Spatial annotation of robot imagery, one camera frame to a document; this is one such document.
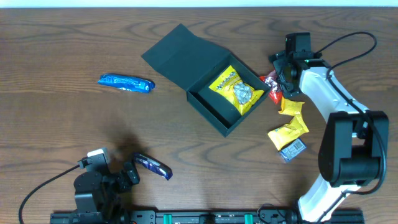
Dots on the black mounting rail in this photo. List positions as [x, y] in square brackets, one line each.
[266, 215]

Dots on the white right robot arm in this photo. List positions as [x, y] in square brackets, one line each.
[352, 155]

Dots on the dark blue chocolate bar wrapper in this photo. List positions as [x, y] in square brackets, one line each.
[153, 165]

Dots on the red Hacks sweets bag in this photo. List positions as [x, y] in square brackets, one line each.
[270, 80]

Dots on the light blue snack packet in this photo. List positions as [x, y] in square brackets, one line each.
[126, 83]

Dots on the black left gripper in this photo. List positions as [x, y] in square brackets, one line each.
[129, 173]

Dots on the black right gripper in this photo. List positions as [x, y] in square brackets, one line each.
[280, 61]

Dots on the dark green open gift box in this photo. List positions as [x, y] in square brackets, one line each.
[194, 64]

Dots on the small blue barcode packet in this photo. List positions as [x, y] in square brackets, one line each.
[292, 150]

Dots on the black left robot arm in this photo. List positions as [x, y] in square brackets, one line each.
[97, 194]

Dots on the yellow double snack packet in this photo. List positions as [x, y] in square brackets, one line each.
[294, 129]

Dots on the yellow Hacks sweets bag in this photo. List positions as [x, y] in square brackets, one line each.
[230, 85]

